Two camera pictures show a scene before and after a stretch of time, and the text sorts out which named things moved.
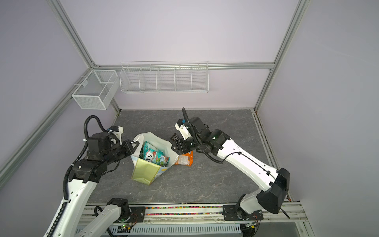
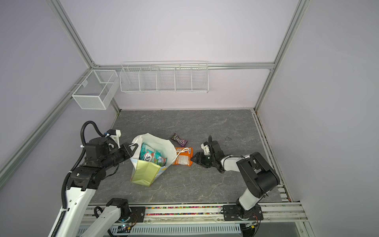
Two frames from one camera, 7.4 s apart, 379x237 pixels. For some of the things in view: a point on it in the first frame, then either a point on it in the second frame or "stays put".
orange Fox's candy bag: (186, 159) stays put
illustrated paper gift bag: (152, 156) stays put
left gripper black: (127, 144) stays put
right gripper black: (180, 148) to (198, 159)
